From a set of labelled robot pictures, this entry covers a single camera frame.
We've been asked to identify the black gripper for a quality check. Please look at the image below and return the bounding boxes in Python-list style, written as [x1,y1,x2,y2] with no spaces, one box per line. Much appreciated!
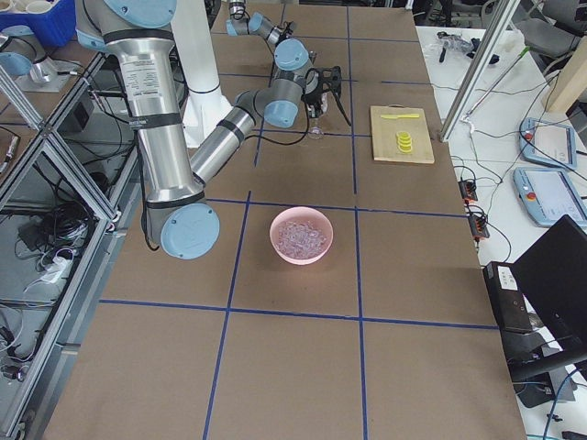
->
[305,68,328,118]

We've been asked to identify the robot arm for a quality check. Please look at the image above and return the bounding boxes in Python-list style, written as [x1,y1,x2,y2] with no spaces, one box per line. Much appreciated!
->
[75,1,322,259]
[226,0,295,47]

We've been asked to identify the clear wine glass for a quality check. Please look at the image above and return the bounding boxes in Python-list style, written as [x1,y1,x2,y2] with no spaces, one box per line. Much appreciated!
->
[308,114,325,139]

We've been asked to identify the clear ice cubes pile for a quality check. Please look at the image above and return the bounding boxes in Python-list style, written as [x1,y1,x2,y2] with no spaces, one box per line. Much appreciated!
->
[277,220,328,259]

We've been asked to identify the bamboo cutting board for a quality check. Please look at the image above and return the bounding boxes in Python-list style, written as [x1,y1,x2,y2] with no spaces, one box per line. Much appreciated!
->
[370,105,435,165]

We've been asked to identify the yellow plastic knife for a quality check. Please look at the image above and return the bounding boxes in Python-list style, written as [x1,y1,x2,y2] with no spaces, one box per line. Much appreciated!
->
[380,113,420,120]

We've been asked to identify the lemon slices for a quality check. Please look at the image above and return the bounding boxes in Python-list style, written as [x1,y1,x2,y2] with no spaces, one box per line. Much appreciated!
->
[395,131,413,154]

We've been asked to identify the pink bowl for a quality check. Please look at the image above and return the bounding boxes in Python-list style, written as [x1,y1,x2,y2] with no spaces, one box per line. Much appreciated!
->
[270,206,334,265]

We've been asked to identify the clear plastic bag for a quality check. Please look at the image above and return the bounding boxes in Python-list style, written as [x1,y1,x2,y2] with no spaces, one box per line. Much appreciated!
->
[437,31,476,62]

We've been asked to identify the pink metal rod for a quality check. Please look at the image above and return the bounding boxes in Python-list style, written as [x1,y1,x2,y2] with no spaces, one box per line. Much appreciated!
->
[462,44,533,121]

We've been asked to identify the far teach pendant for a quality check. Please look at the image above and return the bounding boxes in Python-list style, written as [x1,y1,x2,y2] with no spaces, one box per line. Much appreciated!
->
[519,117,577,170]

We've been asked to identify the teach pendant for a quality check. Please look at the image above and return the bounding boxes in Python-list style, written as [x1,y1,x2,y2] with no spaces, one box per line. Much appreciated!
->
[513,167,586,227]
[519,117,577,170]

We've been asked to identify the near teach pendant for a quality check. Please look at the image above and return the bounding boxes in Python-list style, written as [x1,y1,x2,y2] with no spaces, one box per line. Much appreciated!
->
[513,167,586,227]

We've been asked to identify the black box device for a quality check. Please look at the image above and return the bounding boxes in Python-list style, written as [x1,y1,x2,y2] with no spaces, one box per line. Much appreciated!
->
[482,261,533,335]

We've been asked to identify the black laptop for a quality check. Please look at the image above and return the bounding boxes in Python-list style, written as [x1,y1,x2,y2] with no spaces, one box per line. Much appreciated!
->
[510,214,586,381]

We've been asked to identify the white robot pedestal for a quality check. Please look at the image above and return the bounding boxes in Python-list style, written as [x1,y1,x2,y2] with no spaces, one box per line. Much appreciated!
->
[168,0,233,151]

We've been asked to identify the aluminium frame post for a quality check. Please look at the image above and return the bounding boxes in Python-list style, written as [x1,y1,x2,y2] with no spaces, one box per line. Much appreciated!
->
[439,0,520,142]

